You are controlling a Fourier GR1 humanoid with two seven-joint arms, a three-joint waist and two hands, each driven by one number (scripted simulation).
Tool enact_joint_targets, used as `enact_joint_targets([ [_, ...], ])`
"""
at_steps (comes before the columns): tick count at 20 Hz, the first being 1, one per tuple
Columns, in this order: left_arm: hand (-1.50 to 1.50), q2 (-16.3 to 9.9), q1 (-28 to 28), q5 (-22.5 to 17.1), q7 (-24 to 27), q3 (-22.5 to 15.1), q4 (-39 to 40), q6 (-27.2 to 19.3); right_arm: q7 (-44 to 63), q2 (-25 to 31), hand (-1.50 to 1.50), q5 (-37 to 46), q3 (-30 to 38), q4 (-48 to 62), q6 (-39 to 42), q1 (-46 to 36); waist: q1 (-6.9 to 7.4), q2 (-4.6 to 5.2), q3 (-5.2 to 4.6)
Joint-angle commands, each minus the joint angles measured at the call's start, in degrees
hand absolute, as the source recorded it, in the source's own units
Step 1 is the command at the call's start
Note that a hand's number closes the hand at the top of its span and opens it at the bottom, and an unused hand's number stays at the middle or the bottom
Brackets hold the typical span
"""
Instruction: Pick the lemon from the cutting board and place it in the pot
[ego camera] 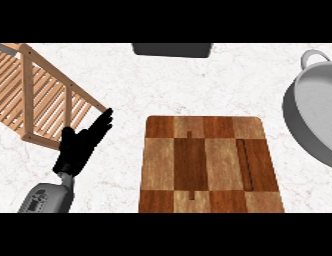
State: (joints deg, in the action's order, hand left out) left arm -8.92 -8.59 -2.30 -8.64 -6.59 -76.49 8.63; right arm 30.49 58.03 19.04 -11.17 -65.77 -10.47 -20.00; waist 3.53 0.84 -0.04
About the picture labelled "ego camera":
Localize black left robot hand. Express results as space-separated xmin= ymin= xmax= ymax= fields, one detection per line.
xmin=51 ymin=107 xmax=114 ymax=178

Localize large grey metal pot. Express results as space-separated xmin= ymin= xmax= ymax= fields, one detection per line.
xmin=281 ymin=49 xmax=332 ymax=174

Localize checkered wooden cutting board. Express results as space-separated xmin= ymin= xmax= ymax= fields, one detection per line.
xmin=137 ymin=115 xmax=286 ymax=214

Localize wooden slatted rack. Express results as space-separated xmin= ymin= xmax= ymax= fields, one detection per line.
xmin=0 ymin=43 xmax=108 ymax=151

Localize dark grey box appliance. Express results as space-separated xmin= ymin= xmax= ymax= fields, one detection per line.
xmin=131 ymin=43 xmax=213 ymax=59

